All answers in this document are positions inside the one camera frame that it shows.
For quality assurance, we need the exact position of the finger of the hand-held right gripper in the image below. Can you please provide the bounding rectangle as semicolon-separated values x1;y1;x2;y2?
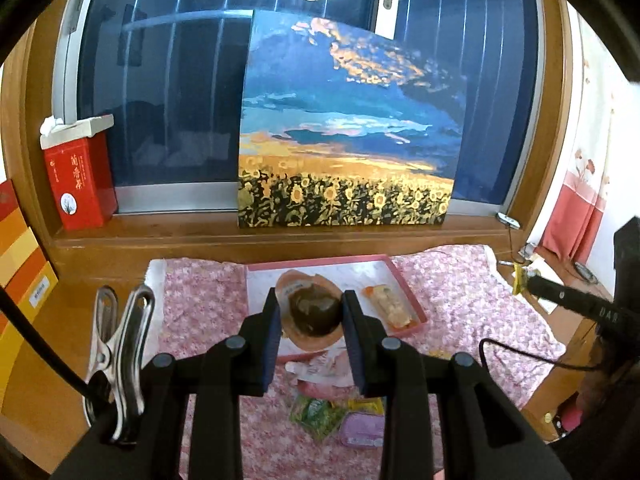
525;274;621;322

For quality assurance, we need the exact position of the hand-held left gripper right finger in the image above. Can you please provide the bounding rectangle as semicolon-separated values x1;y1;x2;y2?
342;290;571;480

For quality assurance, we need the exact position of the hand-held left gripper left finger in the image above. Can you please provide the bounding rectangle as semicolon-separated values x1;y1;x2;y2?
50;287;281;480

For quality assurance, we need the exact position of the pink white snack pouch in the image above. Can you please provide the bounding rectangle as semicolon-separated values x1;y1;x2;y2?
285;350;358;391

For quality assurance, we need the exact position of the yellow orange snack packet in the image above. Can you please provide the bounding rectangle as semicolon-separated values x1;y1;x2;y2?
511;265;531;297

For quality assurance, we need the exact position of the round jelly cup snack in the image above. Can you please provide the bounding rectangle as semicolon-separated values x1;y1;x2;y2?
276;270;351;353

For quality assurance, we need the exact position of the yellow square snack packet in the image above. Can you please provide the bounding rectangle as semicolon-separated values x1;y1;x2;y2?
347;396;386;416

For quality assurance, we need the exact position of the large green snack packet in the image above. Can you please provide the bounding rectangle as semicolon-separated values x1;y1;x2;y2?
290;394;348;442

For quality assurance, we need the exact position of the pink rectangular tray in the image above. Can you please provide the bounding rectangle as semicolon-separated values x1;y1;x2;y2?
244;255;429;363

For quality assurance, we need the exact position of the purple snack packet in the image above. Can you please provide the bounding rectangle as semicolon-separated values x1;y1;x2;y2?
340;410;387;448

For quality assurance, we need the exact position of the clear cracker packet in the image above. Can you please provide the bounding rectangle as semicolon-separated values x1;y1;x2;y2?
361;284;421;331

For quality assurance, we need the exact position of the white pink flowered curtain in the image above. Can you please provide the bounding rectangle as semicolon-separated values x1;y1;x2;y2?
542;10;640;266

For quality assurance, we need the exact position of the pink floral cloth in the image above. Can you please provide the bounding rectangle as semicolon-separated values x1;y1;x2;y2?
145;245;568;480

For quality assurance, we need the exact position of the metal spring clamp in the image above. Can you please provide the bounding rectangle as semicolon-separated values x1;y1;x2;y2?
85;284;156;446

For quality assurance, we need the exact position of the person's dark clothing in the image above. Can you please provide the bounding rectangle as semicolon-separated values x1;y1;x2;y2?
547;355;640;480

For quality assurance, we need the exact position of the sunflower field painting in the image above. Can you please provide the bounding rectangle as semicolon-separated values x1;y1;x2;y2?
237;9;468;228

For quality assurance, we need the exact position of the red box with white lid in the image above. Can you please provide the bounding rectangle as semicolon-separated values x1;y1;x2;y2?
40;114;119;231

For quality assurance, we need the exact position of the orange yellow striped box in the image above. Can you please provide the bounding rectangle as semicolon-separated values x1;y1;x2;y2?
0;177;60;411

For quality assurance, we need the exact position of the thin black cable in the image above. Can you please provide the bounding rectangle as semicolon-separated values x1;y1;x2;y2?
479;338;606;372

